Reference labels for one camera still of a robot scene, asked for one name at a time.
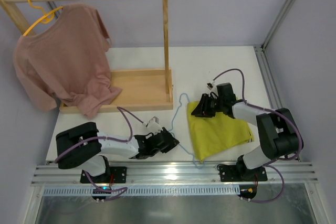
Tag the wooden clothes rack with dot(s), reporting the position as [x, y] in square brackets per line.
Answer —
[143, 73]

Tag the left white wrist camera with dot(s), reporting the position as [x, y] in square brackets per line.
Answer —
[153, 125]

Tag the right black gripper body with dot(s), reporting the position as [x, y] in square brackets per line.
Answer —
[208, 105]

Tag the aluminium frame profile right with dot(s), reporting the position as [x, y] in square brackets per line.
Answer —
[273, 56]

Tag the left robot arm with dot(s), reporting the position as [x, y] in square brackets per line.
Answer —
[86, 148]

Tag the black mounting plate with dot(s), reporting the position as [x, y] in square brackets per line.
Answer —
[114, 175]
[232, 173]

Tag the yellow-green trousers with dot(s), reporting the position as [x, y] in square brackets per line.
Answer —
[210, 136]

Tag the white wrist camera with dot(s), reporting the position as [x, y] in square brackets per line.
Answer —
[211, 85]
[153, 125]

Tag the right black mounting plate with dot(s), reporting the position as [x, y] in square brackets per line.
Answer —
[232, 173]

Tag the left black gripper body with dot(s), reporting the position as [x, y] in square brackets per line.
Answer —
[163, 140]

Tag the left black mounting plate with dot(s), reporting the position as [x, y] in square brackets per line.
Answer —
[114, 175]

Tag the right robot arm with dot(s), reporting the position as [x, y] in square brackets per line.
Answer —
[277, 131]

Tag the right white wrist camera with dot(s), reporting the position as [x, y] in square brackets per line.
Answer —
[211, 85]

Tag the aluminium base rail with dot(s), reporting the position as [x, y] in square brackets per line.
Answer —
[175, 173]

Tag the pink t-shirt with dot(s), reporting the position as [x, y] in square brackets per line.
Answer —
[68, 62]

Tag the slotted cable duct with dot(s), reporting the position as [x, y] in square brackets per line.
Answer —
[142, 190]

